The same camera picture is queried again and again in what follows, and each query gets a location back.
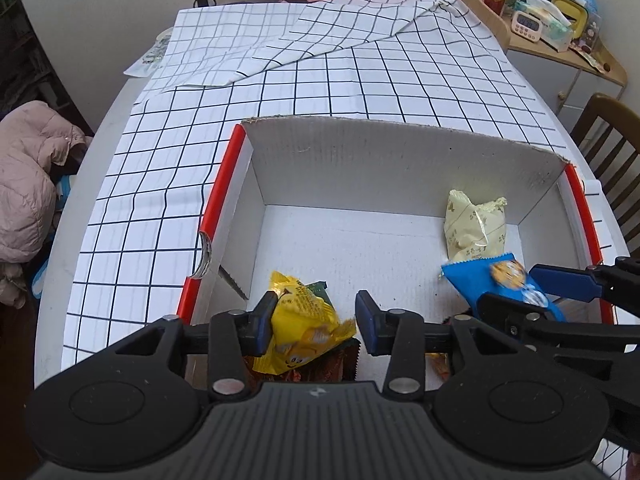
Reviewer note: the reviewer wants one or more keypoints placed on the dark bookshelf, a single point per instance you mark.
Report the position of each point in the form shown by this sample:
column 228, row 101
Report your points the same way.
column 25, row 50

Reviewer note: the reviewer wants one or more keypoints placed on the white digital timer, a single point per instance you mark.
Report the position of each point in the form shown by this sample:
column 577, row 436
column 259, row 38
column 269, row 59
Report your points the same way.
column 527, row 25

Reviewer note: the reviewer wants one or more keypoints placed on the blue white bag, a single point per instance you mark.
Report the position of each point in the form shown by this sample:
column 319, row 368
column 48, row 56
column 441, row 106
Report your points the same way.
column 64, row 192

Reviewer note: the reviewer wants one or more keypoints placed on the red yellow snack packet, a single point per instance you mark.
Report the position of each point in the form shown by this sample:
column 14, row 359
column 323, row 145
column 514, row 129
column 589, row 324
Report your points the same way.
column 440, row 364

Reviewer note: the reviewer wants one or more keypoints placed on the blue cartoon snack packet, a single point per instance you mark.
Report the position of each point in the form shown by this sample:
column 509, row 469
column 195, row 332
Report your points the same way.
column 475, row 277

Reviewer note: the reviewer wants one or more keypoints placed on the pale tissue box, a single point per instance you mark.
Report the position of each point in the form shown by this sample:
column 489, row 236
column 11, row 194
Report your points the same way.
column 550, row 25

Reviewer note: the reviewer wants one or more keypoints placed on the red cardboard box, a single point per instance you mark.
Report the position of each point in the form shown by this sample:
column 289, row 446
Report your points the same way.
column 350, row 240

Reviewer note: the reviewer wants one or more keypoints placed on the printed paper packet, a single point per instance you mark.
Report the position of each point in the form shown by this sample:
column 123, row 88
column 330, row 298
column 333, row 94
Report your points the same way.
column 150, row 55

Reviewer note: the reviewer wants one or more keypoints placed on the brown red foil packet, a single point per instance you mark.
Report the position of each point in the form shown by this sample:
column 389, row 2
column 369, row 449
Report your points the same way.
column 325, row 365

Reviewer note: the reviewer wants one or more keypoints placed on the wooden corner cabinet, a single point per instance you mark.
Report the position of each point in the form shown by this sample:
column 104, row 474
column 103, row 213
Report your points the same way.
column 545, row 75

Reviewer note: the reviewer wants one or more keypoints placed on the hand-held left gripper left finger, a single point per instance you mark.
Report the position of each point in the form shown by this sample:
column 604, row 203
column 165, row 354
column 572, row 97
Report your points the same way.
column 263, row 332

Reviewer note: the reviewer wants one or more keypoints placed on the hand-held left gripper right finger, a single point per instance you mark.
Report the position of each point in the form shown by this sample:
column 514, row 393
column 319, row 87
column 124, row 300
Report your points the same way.
column 367, row 320

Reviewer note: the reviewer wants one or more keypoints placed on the checked white tablecloth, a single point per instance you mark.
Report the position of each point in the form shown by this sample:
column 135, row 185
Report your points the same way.
column 350, row 70

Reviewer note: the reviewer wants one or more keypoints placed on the pale yellow snack packet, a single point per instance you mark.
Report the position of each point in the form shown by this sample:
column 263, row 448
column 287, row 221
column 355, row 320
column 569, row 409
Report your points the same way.
column 472, row 225

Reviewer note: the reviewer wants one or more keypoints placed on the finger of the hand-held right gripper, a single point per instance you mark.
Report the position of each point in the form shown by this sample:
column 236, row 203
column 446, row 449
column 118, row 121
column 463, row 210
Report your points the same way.
column 560, row 280
column 505, row 312

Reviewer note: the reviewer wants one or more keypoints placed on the pink padded jacket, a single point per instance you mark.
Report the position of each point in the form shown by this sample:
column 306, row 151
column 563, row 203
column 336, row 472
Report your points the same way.
column 25, row 185

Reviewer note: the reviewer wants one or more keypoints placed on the brown wooden chair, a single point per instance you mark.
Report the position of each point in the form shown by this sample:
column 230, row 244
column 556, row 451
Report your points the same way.
column 610, row 130

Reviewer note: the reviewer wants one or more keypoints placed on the yellow cartoon snack packet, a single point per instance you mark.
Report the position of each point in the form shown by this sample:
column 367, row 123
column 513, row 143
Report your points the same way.
column 305, row 325

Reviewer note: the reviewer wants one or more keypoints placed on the green snack packet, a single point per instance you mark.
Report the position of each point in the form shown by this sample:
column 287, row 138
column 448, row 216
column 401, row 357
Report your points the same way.
column 317, row 292

